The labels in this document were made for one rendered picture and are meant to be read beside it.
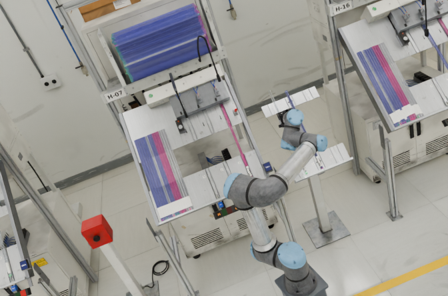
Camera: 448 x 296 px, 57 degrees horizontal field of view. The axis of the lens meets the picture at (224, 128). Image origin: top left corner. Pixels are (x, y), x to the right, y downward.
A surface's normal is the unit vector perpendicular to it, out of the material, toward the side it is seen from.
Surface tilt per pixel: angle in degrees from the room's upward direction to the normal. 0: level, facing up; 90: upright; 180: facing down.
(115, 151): 90
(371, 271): 0
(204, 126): 44
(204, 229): 90
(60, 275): 90
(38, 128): 90
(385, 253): 0
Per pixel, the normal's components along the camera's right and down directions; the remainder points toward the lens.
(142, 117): -0.05, -0.25
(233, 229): 0.22, 0.47
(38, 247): -0.29, -0.80
